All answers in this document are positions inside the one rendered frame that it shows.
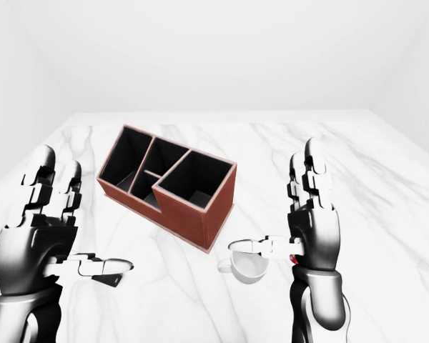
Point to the red mug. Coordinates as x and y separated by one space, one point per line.
293 259

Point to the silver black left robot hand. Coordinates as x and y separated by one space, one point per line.
28 250

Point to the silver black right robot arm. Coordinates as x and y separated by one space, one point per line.
321 303

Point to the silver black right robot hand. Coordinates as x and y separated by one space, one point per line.
316 239

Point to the white mug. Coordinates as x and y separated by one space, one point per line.
248 269

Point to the red-brown desk caddy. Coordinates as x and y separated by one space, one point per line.
189 221

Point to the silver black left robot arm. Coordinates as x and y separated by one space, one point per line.
18 314

